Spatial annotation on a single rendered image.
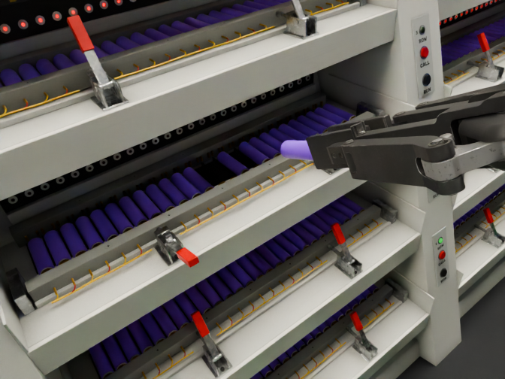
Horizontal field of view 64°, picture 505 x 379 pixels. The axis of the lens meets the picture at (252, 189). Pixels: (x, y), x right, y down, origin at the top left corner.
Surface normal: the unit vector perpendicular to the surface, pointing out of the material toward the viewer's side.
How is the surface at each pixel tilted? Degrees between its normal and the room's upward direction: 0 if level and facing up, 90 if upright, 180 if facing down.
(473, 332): 0
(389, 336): 17
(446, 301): 90
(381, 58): 90
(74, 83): 107
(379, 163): 92
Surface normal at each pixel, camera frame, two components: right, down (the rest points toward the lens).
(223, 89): 0.58, 0.46
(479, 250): -0.09, -0.78
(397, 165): -0.88, 0.41
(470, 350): -0.25, -0.88
